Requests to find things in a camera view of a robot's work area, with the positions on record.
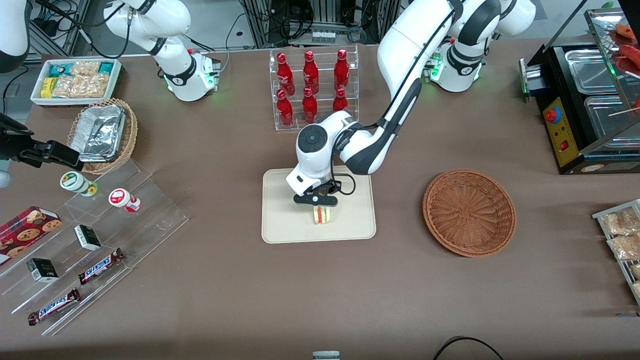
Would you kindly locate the cream rectangular tray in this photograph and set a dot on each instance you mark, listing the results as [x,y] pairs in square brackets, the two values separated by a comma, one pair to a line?
[290,222]

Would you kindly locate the clear acrylic stepped display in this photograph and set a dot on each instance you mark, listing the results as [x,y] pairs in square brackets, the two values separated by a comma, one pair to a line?
[150,215]

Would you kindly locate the small grey device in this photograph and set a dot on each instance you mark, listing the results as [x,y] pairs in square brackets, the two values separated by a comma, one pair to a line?
[326,356]

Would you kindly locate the tray of packaged snacks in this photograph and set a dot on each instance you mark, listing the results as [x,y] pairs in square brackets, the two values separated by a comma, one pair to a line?
[600,216]

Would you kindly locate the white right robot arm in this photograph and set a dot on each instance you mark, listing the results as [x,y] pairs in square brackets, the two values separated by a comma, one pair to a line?
[177,60]

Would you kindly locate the Snickers chocolate bar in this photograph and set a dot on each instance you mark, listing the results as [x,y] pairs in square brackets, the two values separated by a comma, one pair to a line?
[52,307]
[100,266]

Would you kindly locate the black food warmer yellow panel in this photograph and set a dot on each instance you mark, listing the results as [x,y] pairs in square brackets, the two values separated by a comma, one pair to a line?
[565,135]

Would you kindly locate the clear bag of puffed snacks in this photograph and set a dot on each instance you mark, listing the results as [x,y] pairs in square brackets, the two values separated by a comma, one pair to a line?
[85,68]
[80,86]

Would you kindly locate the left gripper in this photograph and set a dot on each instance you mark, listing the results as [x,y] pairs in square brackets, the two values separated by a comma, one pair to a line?
[327,190]

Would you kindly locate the light wicker basket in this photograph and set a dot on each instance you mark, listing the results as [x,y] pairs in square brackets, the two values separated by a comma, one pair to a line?
[131,135]

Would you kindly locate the round brown wicker basket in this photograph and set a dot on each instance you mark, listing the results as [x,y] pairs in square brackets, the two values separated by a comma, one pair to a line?
[470,212]

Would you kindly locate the red cola bottle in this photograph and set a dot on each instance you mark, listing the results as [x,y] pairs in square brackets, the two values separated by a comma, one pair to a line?
[285,109]
[341,67]
[340,101]
[310,69]
[309,106]
[284,70]

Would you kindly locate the layered sandwich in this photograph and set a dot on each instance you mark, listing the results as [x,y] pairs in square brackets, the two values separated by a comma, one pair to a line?
[323,216]

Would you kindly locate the white power strip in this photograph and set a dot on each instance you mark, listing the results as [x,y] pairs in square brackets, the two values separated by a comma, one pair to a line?
[323,36]

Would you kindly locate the red cookie box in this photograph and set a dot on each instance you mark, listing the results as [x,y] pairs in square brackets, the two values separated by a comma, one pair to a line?
[22,232]

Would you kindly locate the aluminium frame rack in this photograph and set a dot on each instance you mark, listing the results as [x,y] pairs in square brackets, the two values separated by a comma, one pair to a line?
[265,22]

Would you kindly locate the yellow snack pack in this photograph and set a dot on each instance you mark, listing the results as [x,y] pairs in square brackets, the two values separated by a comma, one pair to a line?
[47,88]

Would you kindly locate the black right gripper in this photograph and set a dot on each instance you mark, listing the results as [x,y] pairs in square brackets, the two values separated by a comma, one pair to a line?
[22,150]

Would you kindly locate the white rectangular snack bin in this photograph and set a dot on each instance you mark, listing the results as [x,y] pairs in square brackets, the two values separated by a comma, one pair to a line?
[37,95]

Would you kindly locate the green lidded yogurt cup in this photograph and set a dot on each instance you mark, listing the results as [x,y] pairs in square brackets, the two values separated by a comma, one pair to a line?
[75,181]

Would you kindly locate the small black carton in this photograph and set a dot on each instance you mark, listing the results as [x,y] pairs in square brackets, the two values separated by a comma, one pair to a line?
[42,270]
[87,238]

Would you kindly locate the red lidded yogurt cup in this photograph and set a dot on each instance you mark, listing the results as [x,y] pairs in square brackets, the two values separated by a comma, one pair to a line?
[122,199]

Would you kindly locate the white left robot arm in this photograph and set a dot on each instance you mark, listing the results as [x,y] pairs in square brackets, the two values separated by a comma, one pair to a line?
[405,65]

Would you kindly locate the clear acrylic bottle rack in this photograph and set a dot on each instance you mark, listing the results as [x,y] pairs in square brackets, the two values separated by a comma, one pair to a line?
[320,122]

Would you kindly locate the teal snack pack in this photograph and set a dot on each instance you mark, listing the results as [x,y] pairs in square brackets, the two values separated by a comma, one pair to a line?
[106,67]
[61,70]

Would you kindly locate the stack of foil containers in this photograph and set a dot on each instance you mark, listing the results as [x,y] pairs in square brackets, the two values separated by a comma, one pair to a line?
[97,132]

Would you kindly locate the clear bag of rice snacks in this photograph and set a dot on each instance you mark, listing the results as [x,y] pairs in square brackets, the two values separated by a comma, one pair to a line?
[637,287]
[625,247]
[620,222]
[636,271]

